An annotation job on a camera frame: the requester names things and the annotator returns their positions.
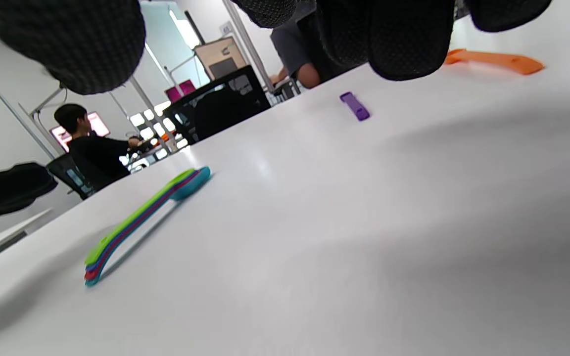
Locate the person's right hand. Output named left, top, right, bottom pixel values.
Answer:
left=0, top=0, right=553, bottom=94

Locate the person's left hand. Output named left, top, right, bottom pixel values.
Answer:
left=0, top=162, right=59, bottom=231

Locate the green measuring spoon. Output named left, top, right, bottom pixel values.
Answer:
left=85, top=168, right=196, bottom=265

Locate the blue measuring spoon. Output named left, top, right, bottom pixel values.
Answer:
left=85, top=171, right=199, bottom=273

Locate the red measuring spoon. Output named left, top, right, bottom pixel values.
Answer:
left=85, top=172, right=200, bottom=281

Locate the teal measuring spoon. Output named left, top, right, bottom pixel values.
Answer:
left=85, top=166, right=211, bottom=287

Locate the purple measuring spoon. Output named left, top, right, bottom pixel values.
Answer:
left=339, top=92, right=371, bottom=122

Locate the orange measuring spoon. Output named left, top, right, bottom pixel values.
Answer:
left=444, top=48, right=545, bottom=76

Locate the black office chair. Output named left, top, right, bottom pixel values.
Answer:
left=47, top=153, right=93, bottom=201

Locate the pink lit monitor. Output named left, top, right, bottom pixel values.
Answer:
left=50, top=111, right=111, bottom=153

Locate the magenta box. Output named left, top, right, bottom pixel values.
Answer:
left=165, top=79, right=197, bottom=103

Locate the monitor screen on stand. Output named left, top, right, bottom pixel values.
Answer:
left=193, top=36, right=248, bottom=82

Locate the black mesh chair chrome base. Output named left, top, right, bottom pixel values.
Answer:
left=162, top=65, right=272, bottom=145

